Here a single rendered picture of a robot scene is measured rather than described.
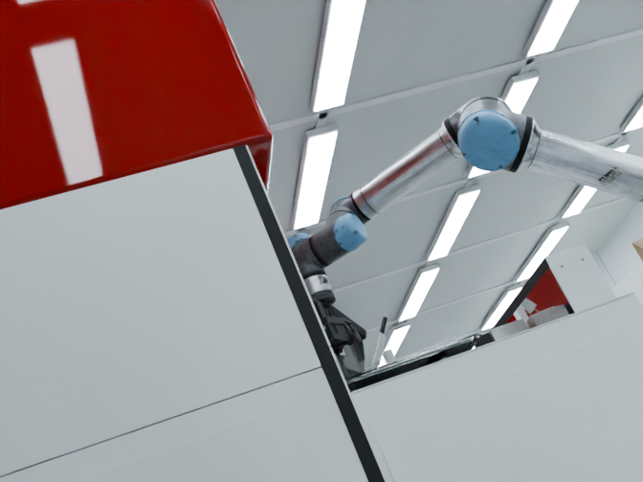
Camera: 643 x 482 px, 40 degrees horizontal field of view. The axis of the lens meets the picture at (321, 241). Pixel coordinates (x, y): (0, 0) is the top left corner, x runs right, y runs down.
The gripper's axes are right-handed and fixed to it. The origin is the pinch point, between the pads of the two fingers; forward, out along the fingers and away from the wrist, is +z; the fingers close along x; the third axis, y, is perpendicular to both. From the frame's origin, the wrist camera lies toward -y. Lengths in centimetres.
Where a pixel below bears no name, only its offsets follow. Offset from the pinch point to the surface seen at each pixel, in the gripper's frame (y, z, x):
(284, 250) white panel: 48, -10, 30
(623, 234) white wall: -628, -173, -98
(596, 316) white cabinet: -6, 12, 50
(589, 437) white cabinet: 4, 31, 42
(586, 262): -15, 0, 50
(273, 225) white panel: 49, -15, 29
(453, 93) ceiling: -250, -183, -40
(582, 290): -12.3, 4.6, 47.7
